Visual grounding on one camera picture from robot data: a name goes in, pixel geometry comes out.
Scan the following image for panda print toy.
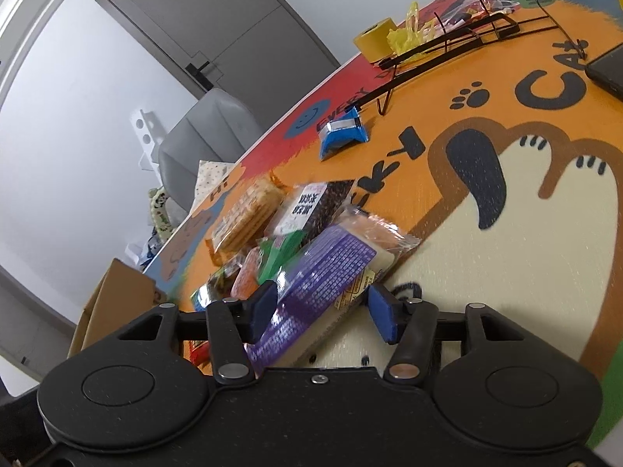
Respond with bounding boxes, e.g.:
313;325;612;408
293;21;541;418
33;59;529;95
147;188;172;242

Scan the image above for red and clear snack packet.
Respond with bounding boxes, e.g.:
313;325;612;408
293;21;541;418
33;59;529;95
438;0;523;26

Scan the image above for snack packets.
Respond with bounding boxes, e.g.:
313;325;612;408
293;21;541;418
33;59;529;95
271;180;357;240

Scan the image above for grey chair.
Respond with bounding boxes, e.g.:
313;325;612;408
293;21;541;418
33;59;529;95
158;88;266;211

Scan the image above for printed cat table mat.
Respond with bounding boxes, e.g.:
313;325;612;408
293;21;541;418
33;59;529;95
141;0;623;453

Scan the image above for black flat device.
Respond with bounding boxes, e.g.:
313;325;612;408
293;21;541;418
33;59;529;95
584;44;623;99

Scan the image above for grey door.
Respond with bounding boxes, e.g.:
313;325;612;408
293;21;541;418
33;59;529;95
96;0;342;101

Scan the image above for blue snack packet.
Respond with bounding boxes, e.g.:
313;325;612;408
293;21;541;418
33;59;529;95
319;107;369;160

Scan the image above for cardboard box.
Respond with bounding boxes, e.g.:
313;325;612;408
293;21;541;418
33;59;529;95
67;258;167;358

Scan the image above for yellow plastic wrapper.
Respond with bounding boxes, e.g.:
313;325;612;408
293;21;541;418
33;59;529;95
386;2;440;58

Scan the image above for orange red snack packet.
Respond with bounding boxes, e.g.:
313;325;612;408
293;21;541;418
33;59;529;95
232;248;266;298

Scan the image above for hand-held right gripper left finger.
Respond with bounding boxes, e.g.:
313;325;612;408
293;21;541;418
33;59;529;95
117;281;279;386

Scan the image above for yellow tape roll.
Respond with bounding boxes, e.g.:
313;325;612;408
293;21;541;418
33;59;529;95
354;16;401;63

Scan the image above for black wire rack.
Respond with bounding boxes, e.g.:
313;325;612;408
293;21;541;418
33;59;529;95
349;0;591;116

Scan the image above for black door handle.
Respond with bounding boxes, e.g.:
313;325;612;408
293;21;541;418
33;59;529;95
185;60;223;82

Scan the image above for dotted cream cushion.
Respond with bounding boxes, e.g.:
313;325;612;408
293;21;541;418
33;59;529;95
194;160;240;211

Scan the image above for green snack packet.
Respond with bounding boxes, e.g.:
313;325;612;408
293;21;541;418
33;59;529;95
257;231;305;280

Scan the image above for white perforated rack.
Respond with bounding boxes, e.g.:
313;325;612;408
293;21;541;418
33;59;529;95
128;107;169;172

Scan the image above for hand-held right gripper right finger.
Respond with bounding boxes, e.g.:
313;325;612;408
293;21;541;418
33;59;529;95
367;283;525;384

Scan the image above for purple label snack packet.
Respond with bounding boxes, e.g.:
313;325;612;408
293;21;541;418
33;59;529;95
246;207;422;368

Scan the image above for clear cracker packet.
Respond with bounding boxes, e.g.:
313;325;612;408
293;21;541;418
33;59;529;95
210;179;286;256

